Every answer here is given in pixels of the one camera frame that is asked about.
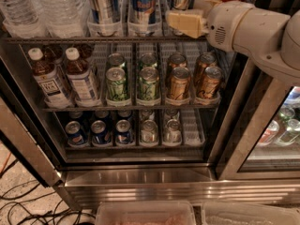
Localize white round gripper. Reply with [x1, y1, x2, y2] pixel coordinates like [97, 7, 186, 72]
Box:
[166, 0, 254, 52]

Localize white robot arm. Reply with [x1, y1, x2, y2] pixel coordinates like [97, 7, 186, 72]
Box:
[166, 0, 300, 86]

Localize orange soda can back right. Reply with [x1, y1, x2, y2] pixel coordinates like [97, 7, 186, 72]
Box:
[193, 52, 218, 85]

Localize orange soda can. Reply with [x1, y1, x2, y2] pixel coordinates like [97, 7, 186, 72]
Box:
[166, 67, 191, 105]
[165, 52, 188, 85]
[196, 67, 223, 105]
[193, 52, 218, 85]

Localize orange soda can back left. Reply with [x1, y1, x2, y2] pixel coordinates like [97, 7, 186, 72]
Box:
[165, 52, 188, 85]

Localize blue redbull can centre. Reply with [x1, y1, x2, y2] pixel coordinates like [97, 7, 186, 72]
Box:
[131, 0, 156, 37]

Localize green soda can back right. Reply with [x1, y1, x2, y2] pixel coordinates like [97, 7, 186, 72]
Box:
[139, 53, 158, 69]

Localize green soda can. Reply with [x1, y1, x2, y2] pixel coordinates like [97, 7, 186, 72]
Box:
[106, 67, 130, 107]
[139, 53, 158, 69]
[107, 52, 128, 72]
[137, 67, 160, 106]

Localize orange soda can front right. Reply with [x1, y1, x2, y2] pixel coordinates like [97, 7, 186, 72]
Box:
[196, 67, 223, 105]

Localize orange soda can front left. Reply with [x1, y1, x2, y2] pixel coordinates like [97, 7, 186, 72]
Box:
[166, 67, 191, 105]

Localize green soda can front right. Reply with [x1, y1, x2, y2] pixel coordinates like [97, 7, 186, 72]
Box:
[137, 67, 160, 106]

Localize green soda can back left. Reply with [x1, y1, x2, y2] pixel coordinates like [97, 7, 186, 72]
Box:
[107, 52, 128, 72]

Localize silver blue redbull can left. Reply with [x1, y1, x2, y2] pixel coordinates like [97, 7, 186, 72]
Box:
[89, 0, 120, 37]

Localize green soda can front left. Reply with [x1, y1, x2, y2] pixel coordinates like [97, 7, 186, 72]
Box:
[106, 67, 130, 107]

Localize silver soda can right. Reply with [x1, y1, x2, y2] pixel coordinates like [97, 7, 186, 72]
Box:
[163, 119, 182, 146]

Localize silver soda can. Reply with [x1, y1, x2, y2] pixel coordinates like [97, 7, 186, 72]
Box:
[140, 120, 158, 147]
[163, 119, 182, 146]

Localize silver soda can left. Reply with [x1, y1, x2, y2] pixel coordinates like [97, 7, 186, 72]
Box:
[140, 120, 158, 147]

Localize stainless steel fridge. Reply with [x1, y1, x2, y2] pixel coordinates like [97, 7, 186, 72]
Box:
[0, 13, 300, 210]

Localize green can behind glass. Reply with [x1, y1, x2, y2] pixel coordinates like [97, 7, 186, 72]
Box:
[277, 107, 300, 146]

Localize red can behind glass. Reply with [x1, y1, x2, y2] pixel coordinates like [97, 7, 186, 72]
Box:
[258, 120, 279, 146]

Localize blue pepsi can right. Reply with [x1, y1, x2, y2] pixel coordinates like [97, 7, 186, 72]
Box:
[115, 119, 134, 145]

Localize blue pepsi can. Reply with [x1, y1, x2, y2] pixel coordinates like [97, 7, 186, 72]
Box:
[115, 119, 134, 145]
[65, 121, 88, 147]
[91, 120, 112, 146]

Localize blue pepsi can middle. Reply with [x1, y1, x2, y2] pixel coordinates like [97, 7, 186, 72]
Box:
[91, 120, 112, 146]

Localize blue pepsi can left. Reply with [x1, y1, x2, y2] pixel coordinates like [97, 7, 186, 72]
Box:
[65, 121, 88, 147]

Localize clear water bottle right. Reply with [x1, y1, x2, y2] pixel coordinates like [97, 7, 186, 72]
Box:
[40, 0, 83, 38]

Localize clear water bottle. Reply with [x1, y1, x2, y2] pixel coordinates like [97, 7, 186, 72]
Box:
[40, 0, 83, 38]
[0, 0, 47, 38]

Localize iced tea bottle right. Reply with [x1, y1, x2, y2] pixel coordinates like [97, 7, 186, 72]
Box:
[66, 47, 99, 107]

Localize iced tea bottle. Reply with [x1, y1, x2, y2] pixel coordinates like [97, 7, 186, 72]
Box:
[28, 48, 72, 109]
[66, 47, 99, 107]

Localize iced tea bottle left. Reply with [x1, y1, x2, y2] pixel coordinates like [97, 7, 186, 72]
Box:
[28, 48, 72, 109]

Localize clear water bottle left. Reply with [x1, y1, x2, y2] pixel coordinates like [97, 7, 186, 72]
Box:
[0, 0, 47, 38]

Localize clear plastic bin right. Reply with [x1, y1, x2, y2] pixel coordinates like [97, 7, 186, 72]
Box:
[202, 202, 300, 225]

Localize clear plastic bin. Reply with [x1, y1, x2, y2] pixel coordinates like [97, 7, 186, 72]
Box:
[95, 201, 196, 225]
[202, 202, 300, 225]

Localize clear plastic bin left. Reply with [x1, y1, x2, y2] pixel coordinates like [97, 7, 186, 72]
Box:
[95, 201, 196, 225]

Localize orange floor cable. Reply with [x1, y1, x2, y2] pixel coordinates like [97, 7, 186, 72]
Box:
[0, 152, 13, 176]

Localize black floor cables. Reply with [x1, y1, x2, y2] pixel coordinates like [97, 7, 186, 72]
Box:
[0, 157, 97, 225]

